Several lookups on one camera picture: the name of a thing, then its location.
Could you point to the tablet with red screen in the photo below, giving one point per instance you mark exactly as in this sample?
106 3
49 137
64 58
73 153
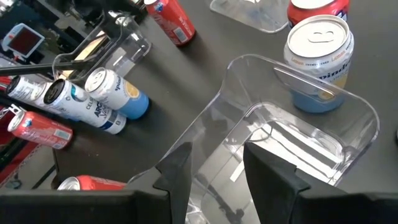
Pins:
25 40

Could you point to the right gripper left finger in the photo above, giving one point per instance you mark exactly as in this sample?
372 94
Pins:
77 208

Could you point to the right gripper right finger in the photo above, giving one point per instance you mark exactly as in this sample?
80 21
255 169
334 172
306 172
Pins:
326 211

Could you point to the black aluminium table frame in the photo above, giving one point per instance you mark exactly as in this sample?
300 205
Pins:
31 69

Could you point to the white blue Spindrift can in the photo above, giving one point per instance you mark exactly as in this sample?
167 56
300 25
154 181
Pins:
124 96
320 40

